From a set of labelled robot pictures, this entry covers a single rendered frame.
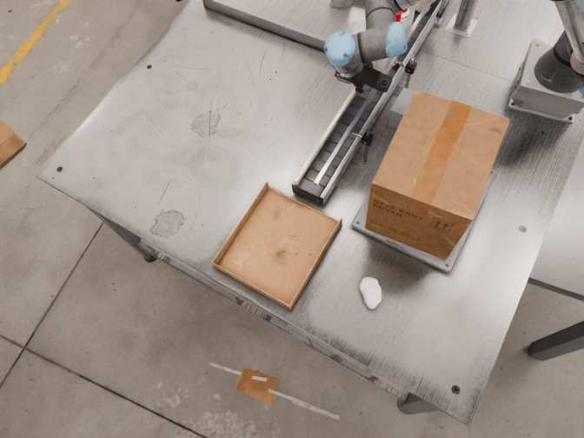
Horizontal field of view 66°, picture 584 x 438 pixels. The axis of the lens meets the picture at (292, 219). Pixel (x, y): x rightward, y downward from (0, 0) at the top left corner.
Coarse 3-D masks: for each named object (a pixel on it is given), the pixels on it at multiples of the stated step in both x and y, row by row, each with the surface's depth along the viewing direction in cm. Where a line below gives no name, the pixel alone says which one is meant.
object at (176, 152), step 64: (192, 0) 179; (448, 0) 167; (512, 0) 164; (192, 64) 165; (256, 64) 162; (320, 64) 159; (448, 64) 154; (512, 64) 152; (128, 128) 155; (192, 128) 152; (256, 128) 150; (320, 128) 148; (384, 128) 146; (512, 128) 142; (576, 128) 140; (64, 192) 146; (128, 192) 144; (192, 192) 142; (256, 192) 140; (512, 192) 132; (192, 256) 133; (384, 256) 128; (512, 256) 124; (320, 320) 122; (384, 320) 120; (448, 320) 119; (448, 384) 112
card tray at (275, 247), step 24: (264, 192) 139; (264, 216) 136; (288, 216) 135; (312, 216) 134; (240, 240) 133; (264, 240) 132; (288, 240) 132; (312, 240) 131; (216, 264) 127; (240, 264) 130; (264, 264) 129; (288, 264) 129; (312, 264) 128; (264, 288) 126; (288, 288) 126
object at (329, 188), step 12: (432, 24) 161; (420, 36) 154; (408, 60) 152; (396, 72) 149; (396, 84) 152; (384, 96) 145; (372, 120) 144; (324, 132) 141; (360, 132) 140; (360, 144) 143; (348, 156) 137; (300, 192) 136; (324, 192) 132
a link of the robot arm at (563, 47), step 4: (564, 32) 124; (560, 36) 126; (564, 36) 123; (560, 40) 126; (564, 40) 123; (568, 40) 121; (556, 44) 128; (560, 44) 126; (564, 44) 124; (568, 44) 121; (556, 48) 127; (560, 48) 126; (564, 48) 124; (568, 48) 122; (572, 48) 120; (560, 52) 126; (564, 52) 125; (568, 52) 123; (572, 52) 120; (564, 56) 126; (568, 56) 125; (568, 60) 125
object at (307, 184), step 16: (416, 16) 158; (416, 32) 155; (352, 112) 143; (368, 112) 143; (336, 128) 141; (336, 144) 139; (320, 160) 137; (336, 160) 136; (304, 176) 135; (320, 192) 132
